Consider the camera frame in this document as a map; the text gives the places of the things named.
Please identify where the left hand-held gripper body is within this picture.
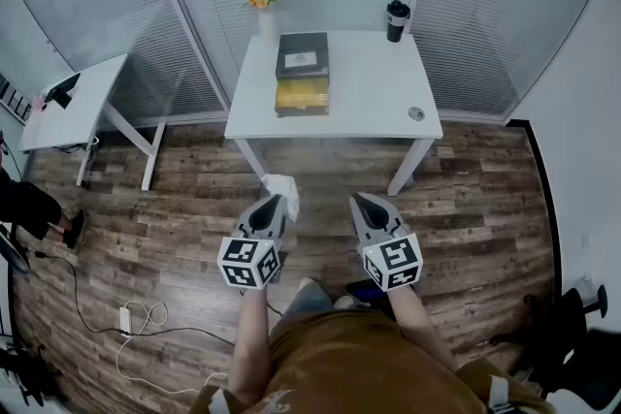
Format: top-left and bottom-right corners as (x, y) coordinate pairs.
(216, 193), (288, 291)

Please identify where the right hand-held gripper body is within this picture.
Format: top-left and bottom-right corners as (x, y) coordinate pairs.
(349, 192), (425, 293)

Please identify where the white item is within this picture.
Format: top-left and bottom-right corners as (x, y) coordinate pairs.
(260, 173), (301, 225)

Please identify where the black box with yellow inside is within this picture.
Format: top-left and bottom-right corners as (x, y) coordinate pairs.
(274, 31), (332, 118)

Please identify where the person's right forearm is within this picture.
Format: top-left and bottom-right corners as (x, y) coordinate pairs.
(386, 284), (460, 374)

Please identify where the person's left forearm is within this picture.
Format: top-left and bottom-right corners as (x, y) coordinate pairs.
(226, 287), (274, 407)

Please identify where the black device with blue screen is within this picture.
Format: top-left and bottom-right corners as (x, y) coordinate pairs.
(344, 277), (390, 307)

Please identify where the person's jeans leg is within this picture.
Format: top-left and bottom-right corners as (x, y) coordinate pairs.
(282, 278), (337, 322)

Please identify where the person's brown shirt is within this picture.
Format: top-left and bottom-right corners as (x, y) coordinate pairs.
(187, 308), (559, 414)

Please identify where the white power adapter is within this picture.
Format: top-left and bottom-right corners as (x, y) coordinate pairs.
(118, 304), (134, 337)

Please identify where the white table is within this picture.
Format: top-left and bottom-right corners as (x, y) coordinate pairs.
(223, 29), (444, 198)

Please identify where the black office chair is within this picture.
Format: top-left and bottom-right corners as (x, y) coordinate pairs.
(488, 284), (621, 411)

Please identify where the white side desk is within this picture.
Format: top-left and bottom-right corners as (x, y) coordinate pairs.
(17, 52), (169, 192)

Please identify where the white vase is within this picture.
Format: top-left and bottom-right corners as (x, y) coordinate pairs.
(257, 9), (279, 47)

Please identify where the black tumbler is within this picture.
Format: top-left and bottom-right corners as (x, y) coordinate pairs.
(385, 0), (412, 45)

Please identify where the black monitor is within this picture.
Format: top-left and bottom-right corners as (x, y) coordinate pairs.
(42, 72), (82, 110)

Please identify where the black chair base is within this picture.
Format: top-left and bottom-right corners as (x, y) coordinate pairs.
(0, 342), (65, 409)

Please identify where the white cable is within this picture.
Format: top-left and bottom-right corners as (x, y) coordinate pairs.
(114, 300), (229, 397)

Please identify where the black floor cable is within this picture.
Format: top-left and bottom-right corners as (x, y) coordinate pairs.
(27, 248), (236, 347)

